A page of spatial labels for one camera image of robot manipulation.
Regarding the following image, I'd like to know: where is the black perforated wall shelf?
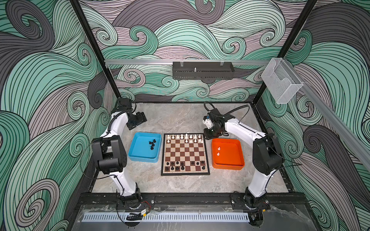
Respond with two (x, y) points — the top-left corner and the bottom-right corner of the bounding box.
(172, 62), (235, 81)

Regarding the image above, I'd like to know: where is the orange plastic tray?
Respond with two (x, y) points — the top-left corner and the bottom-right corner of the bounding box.
(212, 138), (245, 170)

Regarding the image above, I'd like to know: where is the folding chess board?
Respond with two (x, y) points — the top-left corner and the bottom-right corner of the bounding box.
(161, 133), (210, 176)

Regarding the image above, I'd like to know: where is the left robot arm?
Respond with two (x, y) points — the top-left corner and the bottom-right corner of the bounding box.
(91, 98), (146, 203)

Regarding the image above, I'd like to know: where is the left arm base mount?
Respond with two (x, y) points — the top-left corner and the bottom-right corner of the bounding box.
(117, 193), (155, 210)

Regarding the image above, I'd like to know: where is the clear plastic wall bin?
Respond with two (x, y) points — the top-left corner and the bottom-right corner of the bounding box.
(261, 58), (303, 105)

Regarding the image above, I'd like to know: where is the aluminium rail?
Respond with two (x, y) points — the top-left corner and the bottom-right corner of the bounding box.
(104, 59), (270, 66)

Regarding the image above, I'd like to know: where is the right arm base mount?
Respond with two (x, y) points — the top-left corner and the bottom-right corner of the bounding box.
(230, 192), (271, 212)

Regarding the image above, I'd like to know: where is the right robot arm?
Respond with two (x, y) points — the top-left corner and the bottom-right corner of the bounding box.
(203, 102), (284, 199)

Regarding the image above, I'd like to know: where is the blue plastic tray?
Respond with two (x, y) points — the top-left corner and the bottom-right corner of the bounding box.
(128, 132), (162, 163)

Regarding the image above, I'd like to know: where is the white slotted cable duct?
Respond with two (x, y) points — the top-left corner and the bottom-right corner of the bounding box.
(82, 212), (250, 223)

